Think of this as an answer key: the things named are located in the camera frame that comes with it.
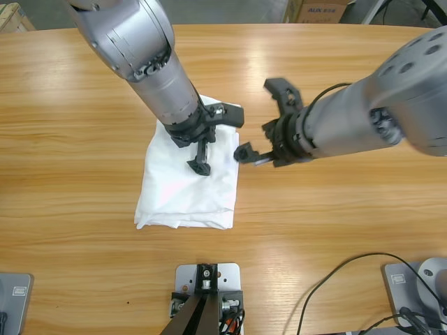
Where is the thin black wrist camera cable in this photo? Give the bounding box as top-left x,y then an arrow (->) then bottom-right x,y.
306,82 -> 353,110

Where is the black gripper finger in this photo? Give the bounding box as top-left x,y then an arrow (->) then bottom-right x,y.
186,137 -> 213,177
233,141 -> 261,165

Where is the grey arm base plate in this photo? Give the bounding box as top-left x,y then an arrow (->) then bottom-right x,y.
0,272 -> 35,335
381,257 -> 447,329

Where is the cardboard box with blue print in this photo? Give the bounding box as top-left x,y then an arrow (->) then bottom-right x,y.
283,0 -> 351,24

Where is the plain white t-shirt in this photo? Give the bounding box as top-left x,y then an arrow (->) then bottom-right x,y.
134,94 -> 242,231

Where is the black tripod leg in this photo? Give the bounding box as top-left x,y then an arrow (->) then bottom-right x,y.
420,0 -> 447,35

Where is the black base power cable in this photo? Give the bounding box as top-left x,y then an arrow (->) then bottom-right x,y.
356,306 -> 447,335

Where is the black and orange cable bundle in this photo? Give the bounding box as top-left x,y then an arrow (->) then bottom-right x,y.
218,306 -> 247,335

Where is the white metal frame bar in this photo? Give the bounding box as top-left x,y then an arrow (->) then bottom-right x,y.
361,0 -> 388,25

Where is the wooden crate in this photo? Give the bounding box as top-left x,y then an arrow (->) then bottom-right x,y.
0,2 -> 36,34

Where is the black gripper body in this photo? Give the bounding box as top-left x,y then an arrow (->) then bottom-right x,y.
254,112 -> 317,168
163,100 -> 224,149

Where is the white mounting plate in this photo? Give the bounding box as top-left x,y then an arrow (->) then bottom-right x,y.
174,263 -> 242,308

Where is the long black cable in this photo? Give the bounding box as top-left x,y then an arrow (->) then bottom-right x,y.
295,251 -> 447,335

